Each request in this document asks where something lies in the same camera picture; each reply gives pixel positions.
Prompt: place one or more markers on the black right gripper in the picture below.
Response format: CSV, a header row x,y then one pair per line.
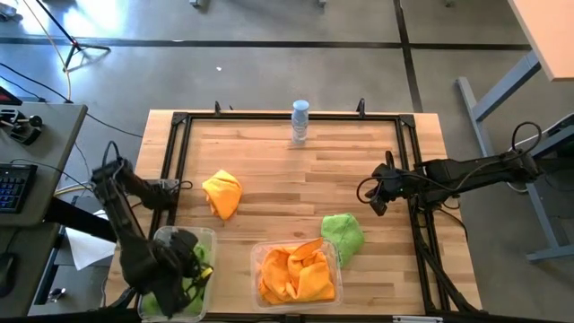
x,y
401,184

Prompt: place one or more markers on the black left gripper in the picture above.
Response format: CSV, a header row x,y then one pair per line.
x,y
177,264

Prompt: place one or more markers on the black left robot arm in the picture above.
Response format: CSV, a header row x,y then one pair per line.
x,y
130,242

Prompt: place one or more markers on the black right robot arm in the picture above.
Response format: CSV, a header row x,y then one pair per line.
x,y
471,172

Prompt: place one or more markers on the clear plastic bin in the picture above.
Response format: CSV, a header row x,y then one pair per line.
x,y
211,296
258,309

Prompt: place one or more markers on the yellow tape tag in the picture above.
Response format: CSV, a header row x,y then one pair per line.
x,y
206,273

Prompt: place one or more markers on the white paper sheet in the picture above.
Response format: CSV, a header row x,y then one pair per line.
x,y
87,249

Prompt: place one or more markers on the clear bottle with blue cap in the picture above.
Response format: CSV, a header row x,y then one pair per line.
x,y
300,121

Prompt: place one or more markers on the silver caster wheel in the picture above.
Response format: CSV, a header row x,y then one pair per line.
x,y
56,294

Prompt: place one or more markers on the black metal beam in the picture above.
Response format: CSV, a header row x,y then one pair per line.
x,y
80,220

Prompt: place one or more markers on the white label strip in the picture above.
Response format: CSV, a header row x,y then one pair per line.
x,y
417,320

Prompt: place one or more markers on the grey low desk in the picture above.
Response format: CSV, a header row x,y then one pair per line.
x,y
31,269

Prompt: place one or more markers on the black computer mouse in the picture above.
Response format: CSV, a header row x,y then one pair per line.
x,y
5,273

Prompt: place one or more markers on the black backlit keyboard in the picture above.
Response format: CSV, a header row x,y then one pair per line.
x,y
15,188

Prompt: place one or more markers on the grey side desk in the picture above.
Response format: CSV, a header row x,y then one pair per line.
x,y
49,143

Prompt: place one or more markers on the beige desk top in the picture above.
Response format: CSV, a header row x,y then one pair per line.
x,y
551,36

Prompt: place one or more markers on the black desk clamp tool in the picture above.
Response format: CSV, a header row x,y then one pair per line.
x,y
22,128

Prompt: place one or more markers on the black red-edged device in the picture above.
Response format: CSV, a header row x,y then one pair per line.
x,y
6,98

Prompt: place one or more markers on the black tripod stand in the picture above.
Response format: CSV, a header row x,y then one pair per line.
x,y
75,45

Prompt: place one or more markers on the black frame clamp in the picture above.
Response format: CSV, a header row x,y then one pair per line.
x,y
361,107
218,109

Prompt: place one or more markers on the black aluminium table frame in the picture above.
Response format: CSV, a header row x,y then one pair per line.
x,y
291,116

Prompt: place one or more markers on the grey desk leg frame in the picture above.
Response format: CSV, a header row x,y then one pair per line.
x,y
507,87
545,224

